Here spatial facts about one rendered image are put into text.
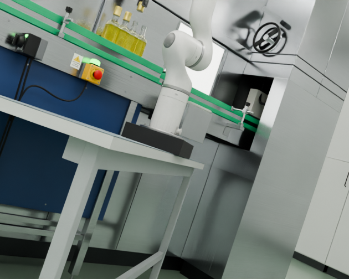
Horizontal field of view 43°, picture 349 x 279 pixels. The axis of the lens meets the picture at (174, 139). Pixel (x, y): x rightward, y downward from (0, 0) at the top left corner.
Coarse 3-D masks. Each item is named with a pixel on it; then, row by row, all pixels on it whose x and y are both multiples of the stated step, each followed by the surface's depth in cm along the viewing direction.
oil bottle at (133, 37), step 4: (132, 32) 217; (132, 36) 218; (136, 36) 219; (128, 40) 217; (132, 40) 218; (136, 40) 220; (128, 44) 217; (132, 44) 219; (128, 48) 217; (132, 48) 219; (132, 52) 219
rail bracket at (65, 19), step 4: (68, 8) 180; (72, 8) 181; (68, 12) 180; (64, 16) 180; (68, 16) 181; (64, 20) 179; (68, 20) 178; (72, 20) 177; (64, 24) 180; (60, 28) 180; (64, 28) 181; (60, 32) 179; (56, 36) 179; (60, 36) 180
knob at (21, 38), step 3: (15, 36) 165; (18, 36) 165; (21, 36) 166; (15, 39) 165; (18, 39) 165; (21, 39) 165; (24, 39) 166; (12, 42) 165; (15, 42) 165; (18, 42) 165; (21, 42) 165; (18, 45) 166; (21, 45) 166
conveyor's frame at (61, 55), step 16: (0, 16) 164; (0, 32) 165; (16, 32) 169; (32, 32) 173; (16, 48) 170; (48, 48) 178; (64, 48) 183; (80, 48) 187; (48, 64) 180; (64, 64) 184; (80, 64) 189; (112, 64) 199; (112, 80) 200; (128, 80) 206; (144, 80) 212; (128, 96) 207; (144, 96) 213; (128, 112) 210; (208, 128) 259; (224, 128) 268; (240, 144) 281
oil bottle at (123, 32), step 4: (120, 28) 213; (124, 28) 214; (128, 28) 215; (120, 32) 213; (124, 32) 214; (128, 32) 215; (120, 36) 213; (124, 36) 214; (128, 36) 216; (116, 40) 212; (120, 40) 213; (124, 40) 215; (120, 44) 214; (124, 44) 215
